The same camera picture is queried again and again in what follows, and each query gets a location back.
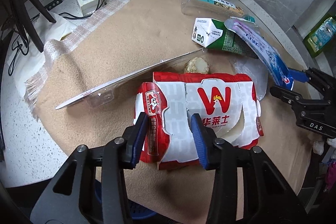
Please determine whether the red white paper food box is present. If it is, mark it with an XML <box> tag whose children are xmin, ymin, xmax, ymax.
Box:
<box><xmin>133</xmin><ymin>71</ymin><xmax>264</xmax><ymax>172</ymax></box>

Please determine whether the blue white toothpaste tube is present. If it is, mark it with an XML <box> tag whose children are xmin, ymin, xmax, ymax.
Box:
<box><xmin>224</xmin><ymin>16</ymin><xmax>294</xmax><ymax>90</ymax></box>

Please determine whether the clear plastic bag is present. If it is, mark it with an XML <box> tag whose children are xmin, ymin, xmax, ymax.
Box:
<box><xmin>230</xmin><ymin>56</ymin><xmax>268</xmax><ymax>101</ymax></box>

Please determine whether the clear plastic blister strip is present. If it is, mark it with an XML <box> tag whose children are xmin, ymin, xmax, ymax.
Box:
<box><xmin>55</xmin><ymin>48</ymin><xmax>206</xmax><ymax>110</ymax></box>

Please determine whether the green white milk carton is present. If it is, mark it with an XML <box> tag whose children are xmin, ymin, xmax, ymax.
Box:
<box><xmin>191</xmin><ymin>18</ymin><xmax>258</xmax><ymax>59</ymax></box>

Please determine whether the clear plastic bottle teal cap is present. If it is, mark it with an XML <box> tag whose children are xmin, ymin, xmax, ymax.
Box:
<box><xmin>181</xmin><ymin>0</ymin><xmax>255</xmax><ymax>22</ymax></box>

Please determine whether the blue trash basket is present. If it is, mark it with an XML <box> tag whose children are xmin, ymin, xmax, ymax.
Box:
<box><xmin>94</xmin><ymin>180</ymin><xmax>156</xmax><ymax>221</ymax></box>

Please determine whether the green dish soap bottle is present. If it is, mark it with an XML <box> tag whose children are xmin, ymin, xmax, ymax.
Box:
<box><xmin>303</xmin><ymin>14</ymin><xmax>335</xmax><ymax>58</ymax></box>

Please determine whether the tan towel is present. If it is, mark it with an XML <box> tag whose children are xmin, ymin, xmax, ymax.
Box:
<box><xmin>35</xmin><ymin>0</ymin><xmax>318</xmax><ymax>224</ymax></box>

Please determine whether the plaid checkered cloth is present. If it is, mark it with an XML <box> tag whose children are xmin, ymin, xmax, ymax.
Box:
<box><xmin>24</xmin><ymin>0</ymin><xmax>130</xmax><ymax>119</ymax></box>

